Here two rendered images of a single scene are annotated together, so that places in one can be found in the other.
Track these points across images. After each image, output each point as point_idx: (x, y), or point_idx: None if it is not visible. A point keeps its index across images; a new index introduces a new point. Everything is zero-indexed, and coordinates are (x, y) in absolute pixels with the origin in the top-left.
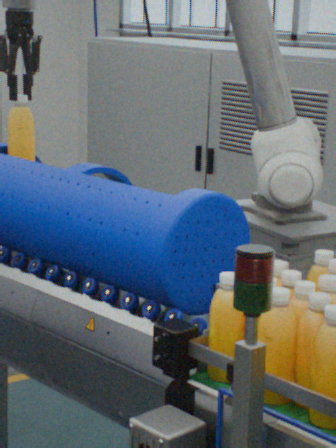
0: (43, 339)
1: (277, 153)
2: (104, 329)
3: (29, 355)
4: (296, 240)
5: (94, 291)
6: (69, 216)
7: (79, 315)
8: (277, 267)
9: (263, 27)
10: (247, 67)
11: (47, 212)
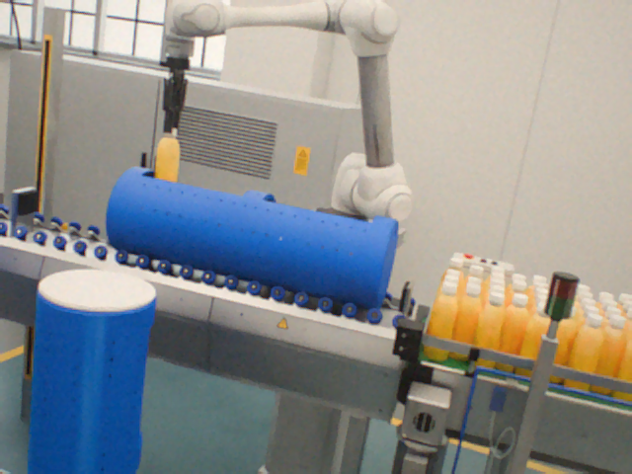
0: (218, 337)
1: (390, 185)
2: (298, 327)
3: (189, 350)
4: None
5: (283, 297)
6: (269, 237)
7: (268, 316)
8: (456, 275)
9: (388, 94)
10: (373, 121)
11: (240, 233)
